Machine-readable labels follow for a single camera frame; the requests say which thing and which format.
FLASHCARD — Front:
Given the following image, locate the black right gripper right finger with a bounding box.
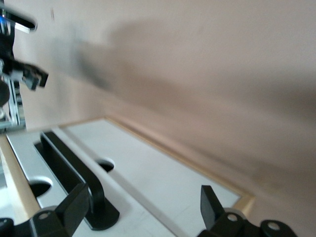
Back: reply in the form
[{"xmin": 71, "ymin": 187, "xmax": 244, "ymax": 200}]
[{"xmin": 197, "ymin": 185, "xmax": 261, "ymax": 237}]

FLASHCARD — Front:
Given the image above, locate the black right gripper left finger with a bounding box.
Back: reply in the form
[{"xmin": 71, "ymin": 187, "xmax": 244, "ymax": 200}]
[{"xmin": 29, "ymin": 183, "xmax": 90, "ymax": 237}]

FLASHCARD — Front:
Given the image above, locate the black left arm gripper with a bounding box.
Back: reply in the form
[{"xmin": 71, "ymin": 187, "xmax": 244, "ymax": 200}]
[{"xmin": 0, "ymin": 29, "xmax": 49, "ymax": 91}]

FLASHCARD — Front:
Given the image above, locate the white drawer front wood edge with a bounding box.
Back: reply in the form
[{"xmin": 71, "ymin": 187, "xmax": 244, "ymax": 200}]
[{"xmin": 0, "ymin": 127, "xmax": 177, "ymax": 237}]

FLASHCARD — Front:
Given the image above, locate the white cabinet panel wood edge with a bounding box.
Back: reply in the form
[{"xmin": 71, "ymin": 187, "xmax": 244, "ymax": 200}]
[{"xmin": 59, "ymin": 116, "xmax": 255, "ymax": 237}]

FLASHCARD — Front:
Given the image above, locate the aluminium profile frame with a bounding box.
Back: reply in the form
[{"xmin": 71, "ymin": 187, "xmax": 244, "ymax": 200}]
[{"xmin": 0, "ymin": 75, "xmax": 27, "ymax": 131}]

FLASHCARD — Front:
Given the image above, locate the black drawer handle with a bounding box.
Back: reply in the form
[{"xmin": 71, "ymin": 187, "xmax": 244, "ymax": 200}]
[{"xmin": 33, "ymin": 131, "xmax": 120, "ymax": 232}]

